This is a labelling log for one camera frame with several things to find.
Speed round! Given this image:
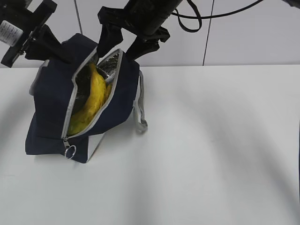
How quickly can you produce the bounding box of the navy blue lunch bag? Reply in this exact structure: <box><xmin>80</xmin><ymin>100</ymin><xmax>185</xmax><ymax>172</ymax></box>
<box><xmin>25</xmin><ymin>34</ymin><xmax>143</xmax><ymax>163</ymax></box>

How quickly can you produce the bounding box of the yellow banana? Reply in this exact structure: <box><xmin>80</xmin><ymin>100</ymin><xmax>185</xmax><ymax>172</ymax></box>
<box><xmin>67</xmin><ymin>63</ymin><xmax>112</xmax><ymax>136</ymax></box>

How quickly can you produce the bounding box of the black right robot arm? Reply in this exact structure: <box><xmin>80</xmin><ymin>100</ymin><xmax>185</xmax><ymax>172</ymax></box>
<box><xmin>97</xmin><ymin>0</ymin><xmax>260</xmax><ymax>60</ymax></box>

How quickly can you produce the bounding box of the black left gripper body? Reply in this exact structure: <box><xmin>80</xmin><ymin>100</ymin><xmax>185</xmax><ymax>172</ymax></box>
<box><xmin>0</xmin><ymin>0</ymin><xmax>57</xmax><ymax>67</ymax></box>

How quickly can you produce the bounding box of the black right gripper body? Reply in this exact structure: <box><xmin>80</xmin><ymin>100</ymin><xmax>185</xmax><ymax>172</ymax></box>
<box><xmin>98</xmin><ymin>7</ymin><xmax>170</xmax><ymax>42</ymax></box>

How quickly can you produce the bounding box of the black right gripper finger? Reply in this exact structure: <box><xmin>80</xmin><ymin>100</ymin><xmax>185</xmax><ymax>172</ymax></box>
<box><xmin>126</xmin><ymin>37</ymin><xmax>160</xmax><ymax>61</ymax></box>
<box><xmin>97</xmin><ymin>23</ymin><xmax>123</xmax><ymax>58</ymax></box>

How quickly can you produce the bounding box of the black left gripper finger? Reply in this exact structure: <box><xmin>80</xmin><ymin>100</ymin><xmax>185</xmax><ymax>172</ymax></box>
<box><xmin>35</xmin><ymin>24</ymin><xmax>73</xmax><ymax>64</ymax></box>
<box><xmin>25</xmin><ymin>43</ymin><xmax>50</xmax><ymax>60</ymax></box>

